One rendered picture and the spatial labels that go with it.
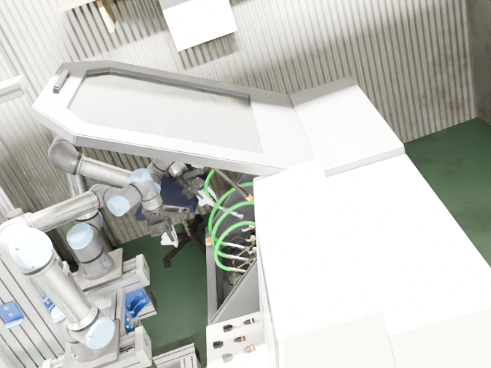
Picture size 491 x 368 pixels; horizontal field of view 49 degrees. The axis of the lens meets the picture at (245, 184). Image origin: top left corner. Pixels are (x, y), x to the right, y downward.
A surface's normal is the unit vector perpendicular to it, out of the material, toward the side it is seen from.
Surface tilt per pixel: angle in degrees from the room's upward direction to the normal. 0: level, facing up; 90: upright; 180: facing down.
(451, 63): 90
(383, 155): 90
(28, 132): 90
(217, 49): 90
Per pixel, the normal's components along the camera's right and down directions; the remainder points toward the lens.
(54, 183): 0.17, 0.47
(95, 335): 0.79, 0.23
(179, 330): -0.29, -0.82
